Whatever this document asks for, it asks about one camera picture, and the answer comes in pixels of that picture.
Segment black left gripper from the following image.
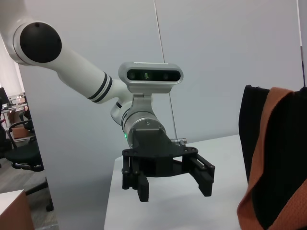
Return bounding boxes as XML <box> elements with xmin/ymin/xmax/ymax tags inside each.
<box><xmin>121</xmin><ymin>129</ymin><xmax>216</xmax><ymax>202</ymax></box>

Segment black food bag brown handles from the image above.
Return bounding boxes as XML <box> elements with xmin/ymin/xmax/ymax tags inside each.
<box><xmin>236</xmin><ymin>85</ymin><xmax>307</xmax><ymax>230</ymax></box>

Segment black chair base with caster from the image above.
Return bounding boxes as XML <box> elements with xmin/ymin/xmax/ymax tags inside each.
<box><xmin>25</xmin><ymin>177</ymin><xmax>55</xmax><ymax>212</ymax></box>

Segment black office chair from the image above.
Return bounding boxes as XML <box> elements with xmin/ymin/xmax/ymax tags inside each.
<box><xmin>4</xmin><ymin>119</ymin><xmax>45</xmax><ymax>172</ymax></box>

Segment brown cabinet with white top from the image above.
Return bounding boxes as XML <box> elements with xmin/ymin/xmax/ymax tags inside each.
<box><xmin>0</xmin><ymin>189</ymin><xmax>35</xmax><ymax>230</ymax></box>

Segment brown cardboard box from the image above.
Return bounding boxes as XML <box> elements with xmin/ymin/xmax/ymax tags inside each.
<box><xmin>12</xmin><ymin>126</ymin><xmax>36</xmax><ymax>140</ymax></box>

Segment white office desk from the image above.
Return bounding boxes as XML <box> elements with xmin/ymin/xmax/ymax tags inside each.
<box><xmin>0</xmin><ymin>94</ymin><xmax>27</xmax><ymax>113</ymax></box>

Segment left gripper cable metal connector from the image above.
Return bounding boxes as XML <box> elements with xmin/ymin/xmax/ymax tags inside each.
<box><xmin>171</xmin><ymin>137</ymin><xmax>189</xmax><ymax>147</ymax></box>

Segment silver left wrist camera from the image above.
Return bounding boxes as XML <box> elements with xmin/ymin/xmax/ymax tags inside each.
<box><xmin>118</xmin><ymin>61</ymin><xmax>184</xmax><ymax>113</ymax></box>

